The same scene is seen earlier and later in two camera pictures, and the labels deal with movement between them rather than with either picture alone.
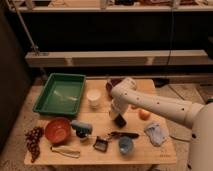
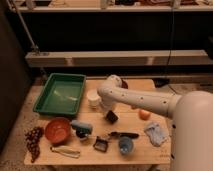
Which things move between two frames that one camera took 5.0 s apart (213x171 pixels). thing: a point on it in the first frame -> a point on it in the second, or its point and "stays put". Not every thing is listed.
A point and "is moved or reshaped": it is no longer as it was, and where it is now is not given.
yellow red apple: [144, 115] stays put
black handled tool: [115, 134] stays put
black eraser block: [120, 121] is moved or reshaped
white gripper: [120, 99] -> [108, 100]
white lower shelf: [129, 58] stays put
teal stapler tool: [83, 130] stays put
